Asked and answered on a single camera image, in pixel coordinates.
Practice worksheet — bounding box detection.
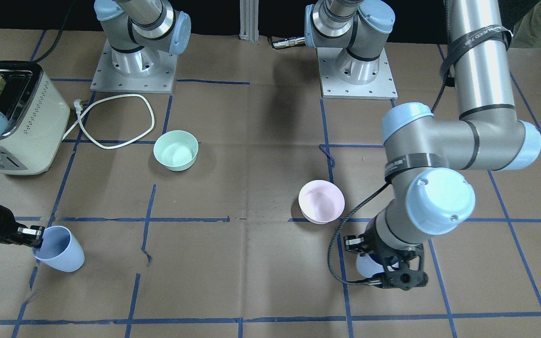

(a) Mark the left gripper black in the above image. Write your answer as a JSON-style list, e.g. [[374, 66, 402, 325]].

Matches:
[[344, 222, 429, 290]]

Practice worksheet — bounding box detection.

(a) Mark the brown paper table cover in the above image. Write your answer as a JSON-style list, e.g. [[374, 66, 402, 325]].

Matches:
[[0, 35, 541, 338]]

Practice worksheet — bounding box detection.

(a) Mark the person at desk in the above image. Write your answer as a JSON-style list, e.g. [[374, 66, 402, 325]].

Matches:
[[510, 0, 541, 48]]

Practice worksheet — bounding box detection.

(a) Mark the white power cord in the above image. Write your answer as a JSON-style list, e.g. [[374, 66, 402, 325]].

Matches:
[[62, 94, 155, 150]]

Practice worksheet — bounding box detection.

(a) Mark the blue cup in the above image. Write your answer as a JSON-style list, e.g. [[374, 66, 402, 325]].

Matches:
[[355, 254, 399, 278], [32, 225, 85, 272]]

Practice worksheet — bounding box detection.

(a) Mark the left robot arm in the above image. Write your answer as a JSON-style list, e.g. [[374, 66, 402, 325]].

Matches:
[[327, 0, 541, 290]]

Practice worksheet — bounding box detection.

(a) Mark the pink bowl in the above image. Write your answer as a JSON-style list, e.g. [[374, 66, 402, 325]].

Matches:
[[298, 180, 345, 224]]

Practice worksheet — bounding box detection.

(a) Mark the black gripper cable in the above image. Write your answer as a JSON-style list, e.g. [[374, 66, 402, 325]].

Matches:
[[327, 0, 459, 285]]

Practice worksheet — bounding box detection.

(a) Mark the cream toaster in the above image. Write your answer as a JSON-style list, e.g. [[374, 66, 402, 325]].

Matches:
[[0, 64, 70, 175]]

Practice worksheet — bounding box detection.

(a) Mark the aluminium frame post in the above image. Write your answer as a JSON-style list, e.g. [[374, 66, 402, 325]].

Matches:
[[239, 0, 259, 44]]

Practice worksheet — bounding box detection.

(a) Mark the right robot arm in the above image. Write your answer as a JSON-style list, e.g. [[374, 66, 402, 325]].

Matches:
[[0, 0, 191, 250]]

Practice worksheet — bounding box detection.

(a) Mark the mint green bowl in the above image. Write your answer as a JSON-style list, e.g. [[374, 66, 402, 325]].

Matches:
[[153, 130, 199, 171]]

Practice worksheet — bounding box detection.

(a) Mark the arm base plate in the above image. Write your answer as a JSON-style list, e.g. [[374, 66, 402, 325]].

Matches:
[[316, 47, 399, 100], [90, 41, 178, 94]]

